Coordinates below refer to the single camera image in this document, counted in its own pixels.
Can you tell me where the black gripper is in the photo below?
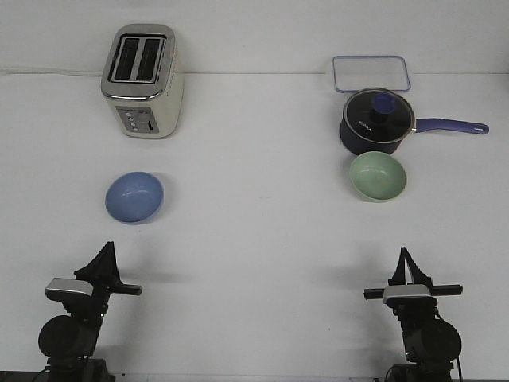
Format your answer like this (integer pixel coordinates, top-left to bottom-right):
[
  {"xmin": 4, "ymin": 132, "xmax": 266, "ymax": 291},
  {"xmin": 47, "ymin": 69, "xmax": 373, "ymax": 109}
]
[
  {"xmin": 363, "ymin": 247, "xmax": 463, "ymax": 320},
  {"xmin": 63, "ymin": 241, "xmax": 142, "ymax": 318}
]

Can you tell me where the white toaster power cord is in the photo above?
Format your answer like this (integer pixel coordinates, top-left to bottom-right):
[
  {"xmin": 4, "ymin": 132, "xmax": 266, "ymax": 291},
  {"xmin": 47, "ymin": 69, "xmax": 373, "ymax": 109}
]
[{"xmin": 0, "ymin": 68, "xmax": 105, "ymax": 78}]

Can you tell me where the green bowl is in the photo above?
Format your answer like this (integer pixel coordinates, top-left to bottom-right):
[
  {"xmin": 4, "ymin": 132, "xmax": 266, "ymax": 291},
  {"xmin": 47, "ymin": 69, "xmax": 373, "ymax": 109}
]
[{"xmin": 348, "ymin": 151, "xmax": 407, "ymax": 202}]

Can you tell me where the glass lid with blue knob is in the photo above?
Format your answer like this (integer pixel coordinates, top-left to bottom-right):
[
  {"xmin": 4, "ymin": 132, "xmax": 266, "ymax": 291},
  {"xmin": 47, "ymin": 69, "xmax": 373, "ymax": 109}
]
[{"xmin": 344, "ymin": 88, "xmax": 415, "ymax": 143}]

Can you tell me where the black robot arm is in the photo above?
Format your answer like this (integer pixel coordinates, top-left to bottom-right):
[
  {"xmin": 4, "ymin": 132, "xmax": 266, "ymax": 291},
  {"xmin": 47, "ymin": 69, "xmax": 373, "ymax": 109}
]
[
  {"xmin": 1, "ymin": 241, "xmax": 142, "ymax": 382},
  {"xmin": 363, "ymin": 247, "xmax": 463, "ymax": 381}
]

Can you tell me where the blue bowl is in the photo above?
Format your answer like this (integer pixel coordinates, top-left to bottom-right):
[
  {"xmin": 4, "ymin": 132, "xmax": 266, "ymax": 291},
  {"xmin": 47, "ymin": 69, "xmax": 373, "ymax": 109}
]
[{"xmin": 105, "ymin": 172, "xmax": 164, "ymax": 224}]

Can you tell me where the clear blue-rimmed container lid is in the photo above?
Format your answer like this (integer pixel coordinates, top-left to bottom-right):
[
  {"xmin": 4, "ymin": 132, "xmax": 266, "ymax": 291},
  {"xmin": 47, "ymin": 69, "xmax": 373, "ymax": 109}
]
[{"xmin": 332, "ymin": 55, "xmax": 411, "ymax": 93}]

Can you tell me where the dark blue saucepan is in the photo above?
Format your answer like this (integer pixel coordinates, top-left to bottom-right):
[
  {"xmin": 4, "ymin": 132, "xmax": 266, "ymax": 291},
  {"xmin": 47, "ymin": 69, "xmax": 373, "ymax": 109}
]
[{"xmin": 339, "ymin": 118, "xmax": 489, "ymax": 155}]

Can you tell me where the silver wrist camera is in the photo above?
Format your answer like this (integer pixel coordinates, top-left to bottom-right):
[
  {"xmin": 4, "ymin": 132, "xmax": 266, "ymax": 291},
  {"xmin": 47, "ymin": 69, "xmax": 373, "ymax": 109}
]
[
  {"xmin": 45, "ymin": 278, "xmax": 93, "ymax": 301},
  {"xmin": 383, "ymin": 284, "xmax": 431, "ymax": 306}
]

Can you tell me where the cream and steel toaster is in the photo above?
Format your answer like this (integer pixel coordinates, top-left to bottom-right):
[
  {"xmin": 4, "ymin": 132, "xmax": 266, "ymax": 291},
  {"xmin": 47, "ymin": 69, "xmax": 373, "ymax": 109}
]
[{"xmin": 101, "ymin": 24, "xmax": 185, "ymax": 138}]

